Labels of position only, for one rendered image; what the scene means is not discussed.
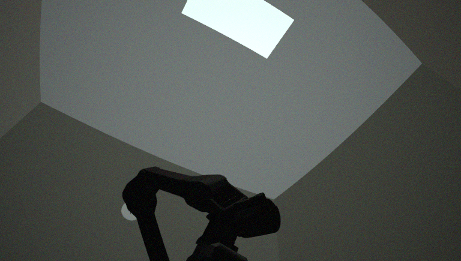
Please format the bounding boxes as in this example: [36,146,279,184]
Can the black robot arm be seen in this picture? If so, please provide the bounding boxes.
[122,166,281,261]

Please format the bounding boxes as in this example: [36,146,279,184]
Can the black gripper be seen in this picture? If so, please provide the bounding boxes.
[186,229,248,261]

